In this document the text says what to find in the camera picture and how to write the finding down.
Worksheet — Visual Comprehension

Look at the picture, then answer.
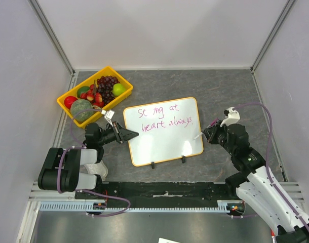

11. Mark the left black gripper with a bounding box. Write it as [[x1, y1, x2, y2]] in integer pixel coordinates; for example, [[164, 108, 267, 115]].
[[97, 121, 138, 146]]

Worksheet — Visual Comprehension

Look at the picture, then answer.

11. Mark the purple whiteboard marker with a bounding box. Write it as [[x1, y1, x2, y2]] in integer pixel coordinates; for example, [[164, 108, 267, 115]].
[[193, 118, 218, 140]]

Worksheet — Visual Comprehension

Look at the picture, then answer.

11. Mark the yellow-framed whiteboard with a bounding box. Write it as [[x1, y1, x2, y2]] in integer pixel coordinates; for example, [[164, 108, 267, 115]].
[[123, 97, 204, 167]]

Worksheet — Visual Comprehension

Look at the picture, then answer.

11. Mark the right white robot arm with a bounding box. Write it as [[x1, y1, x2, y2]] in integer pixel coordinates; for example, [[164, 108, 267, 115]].
[[203, 123, 309, 242]]

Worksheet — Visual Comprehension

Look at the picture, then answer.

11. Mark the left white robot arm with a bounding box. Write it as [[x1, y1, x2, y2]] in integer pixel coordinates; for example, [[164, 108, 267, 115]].
[[37, 121, 139, 199]]

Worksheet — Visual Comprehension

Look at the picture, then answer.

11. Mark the white whiteboard eraser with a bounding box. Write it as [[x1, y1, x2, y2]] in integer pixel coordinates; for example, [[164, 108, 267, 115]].
[[80, 161, 108, 181]]

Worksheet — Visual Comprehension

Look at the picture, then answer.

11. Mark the red cherry bunch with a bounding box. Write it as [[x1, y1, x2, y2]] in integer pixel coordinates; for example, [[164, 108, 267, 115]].
[[81, 85, 104, 108]]

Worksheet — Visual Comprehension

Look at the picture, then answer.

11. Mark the light green apple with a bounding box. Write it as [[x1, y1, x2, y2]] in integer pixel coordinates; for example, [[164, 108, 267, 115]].
[[112, 83, 126, 97]]

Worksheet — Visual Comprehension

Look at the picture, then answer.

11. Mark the green netted melon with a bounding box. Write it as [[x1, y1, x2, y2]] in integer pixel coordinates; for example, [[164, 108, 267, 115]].
[[70, 99, 94, 123]]

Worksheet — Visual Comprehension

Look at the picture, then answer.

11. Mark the dark purple grape bunch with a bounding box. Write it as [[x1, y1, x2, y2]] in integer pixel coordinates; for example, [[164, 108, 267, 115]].
[[97, 75, 119, 105]]

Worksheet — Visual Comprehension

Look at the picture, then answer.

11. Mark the green lime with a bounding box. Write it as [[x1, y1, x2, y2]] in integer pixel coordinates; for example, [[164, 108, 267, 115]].
[[76, 86, 90, 98]]

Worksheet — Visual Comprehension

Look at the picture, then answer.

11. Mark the red apple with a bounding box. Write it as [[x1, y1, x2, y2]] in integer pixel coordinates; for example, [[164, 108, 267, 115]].
[[64, 96, 77, 109]]

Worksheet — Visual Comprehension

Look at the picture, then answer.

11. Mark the yellow plastic fruit bin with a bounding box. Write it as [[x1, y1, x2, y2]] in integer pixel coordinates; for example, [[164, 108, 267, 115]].
[[57, 66, 133, 118]]

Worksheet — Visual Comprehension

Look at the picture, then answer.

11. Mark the white paper sheet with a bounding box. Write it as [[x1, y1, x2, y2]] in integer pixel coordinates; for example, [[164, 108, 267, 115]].
[[158, 238, 179, 243]]

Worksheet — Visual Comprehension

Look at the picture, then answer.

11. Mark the red pen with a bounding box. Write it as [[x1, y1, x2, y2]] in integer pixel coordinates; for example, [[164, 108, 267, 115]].
[[271, 230, 276, 243]]

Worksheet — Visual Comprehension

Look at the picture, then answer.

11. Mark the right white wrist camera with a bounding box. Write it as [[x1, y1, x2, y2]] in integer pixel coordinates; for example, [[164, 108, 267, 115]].
[[220, 107, 240, 127]]

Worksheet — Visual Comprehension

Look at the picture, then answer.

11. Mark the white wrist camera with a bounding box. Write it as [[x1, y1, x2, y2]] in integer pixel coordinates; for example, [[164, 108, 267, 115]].
[[99, 109, 114, 126], [220, 107, 240, 127]]

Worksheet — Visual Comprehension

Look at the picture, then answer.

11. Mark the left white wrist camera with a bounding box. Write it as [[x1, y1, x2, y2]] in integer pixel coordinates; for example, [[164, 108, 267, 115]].
[[99, 109, 114, 126]]

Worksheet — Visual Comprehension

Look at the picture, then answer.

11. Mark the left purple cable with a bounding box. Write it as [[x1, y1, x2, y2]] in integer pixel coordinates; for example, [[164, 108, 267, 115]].
[[56, 109, 131, 218]]

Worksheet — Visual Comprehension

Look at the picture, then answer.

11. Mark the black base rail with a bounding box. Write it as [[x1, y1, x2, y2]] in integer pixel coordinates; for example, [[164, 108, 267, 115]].
[[74, 180, 246, 209]]

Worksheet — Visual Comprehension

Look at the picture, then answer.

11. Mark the white slotted cable duct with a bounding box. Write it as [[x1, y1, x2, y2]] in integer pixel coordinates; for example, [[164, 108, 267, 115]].
[[40, 201, 230, 213]]

